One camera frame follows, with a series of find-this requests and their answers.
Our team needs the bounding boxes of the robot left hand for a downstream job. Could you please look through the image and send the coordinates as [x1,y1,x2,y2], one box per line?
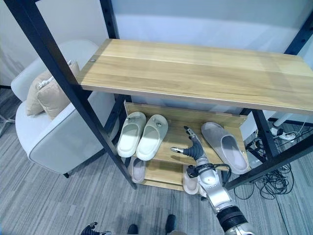
[81,221,112,235]

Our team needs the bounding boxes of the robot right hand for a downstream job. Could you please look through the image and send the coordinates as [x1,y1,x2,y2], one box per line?
[170,125,205,162]

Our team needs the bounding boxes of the slanted wooden shelf board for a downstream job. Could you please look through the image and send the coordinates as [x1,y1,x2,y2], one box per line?
[124,102,251,172]

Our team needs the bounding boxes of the grey slipper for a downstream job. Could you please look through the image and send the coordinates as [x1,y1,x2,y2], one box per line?
[201,121,249,175]

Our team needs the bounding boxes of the beige pink slipper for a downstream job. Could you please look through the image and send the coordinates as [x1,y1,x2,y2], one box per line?
[131,156,147,184]
[183,164,200,195]

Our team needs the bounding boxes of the low wooden shelf board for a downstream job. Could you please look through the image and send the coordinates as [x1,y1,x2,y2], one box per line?
[131,158,187,192]

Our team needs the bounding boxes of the cream white slipper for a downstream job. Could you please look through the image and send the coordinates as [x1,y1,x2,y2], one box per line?
[135,114,169,162]
[116,111,147,158]

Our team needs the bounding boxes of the robot right foot dark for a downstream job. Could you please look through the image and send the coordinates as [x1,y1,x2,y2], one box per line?
[165,214,177,235]

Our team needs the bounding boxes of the large wooden shelf board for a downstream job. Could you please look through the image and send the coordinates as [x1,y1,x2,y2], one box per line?
[80,38,313,116]

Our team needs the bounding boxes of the white power strip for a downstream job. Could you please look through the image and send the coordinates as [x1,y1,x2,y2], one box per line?
[272,127,297,142]

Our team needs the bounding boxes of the white armchair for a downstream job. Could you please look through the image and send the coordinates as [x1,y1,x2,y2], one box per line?
[10,39,116,179]

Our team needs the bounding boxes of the white table leg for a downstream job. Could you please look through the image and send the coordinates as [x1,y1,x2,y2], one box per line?
[273,113,293,128]

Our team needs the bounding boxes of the plain beige cushion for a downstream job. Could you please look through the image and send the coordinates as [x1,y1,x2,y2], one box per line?
[36,79,72,121]

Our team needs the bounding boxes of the white stand legs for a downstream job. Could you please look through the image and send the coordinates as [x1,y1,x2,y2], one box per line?
[0,113,16,138]

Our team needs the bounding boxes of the beige cushion with tassel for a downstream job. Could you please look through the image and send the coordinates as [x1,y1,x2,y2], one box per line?
[25,61,80,117]

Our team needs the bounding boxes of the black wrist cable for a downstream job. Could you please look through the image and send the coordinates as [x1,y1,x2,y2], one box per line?
[187,163,232,188]

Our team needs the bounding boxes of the black cable tangle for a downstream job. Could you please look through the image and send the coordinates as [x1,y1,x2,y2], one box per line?
[234,160,298,199]

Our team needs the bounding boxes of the black metal rack frame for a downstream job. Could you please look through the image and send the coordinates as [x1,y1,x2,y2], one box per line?
[4,0,313,190]

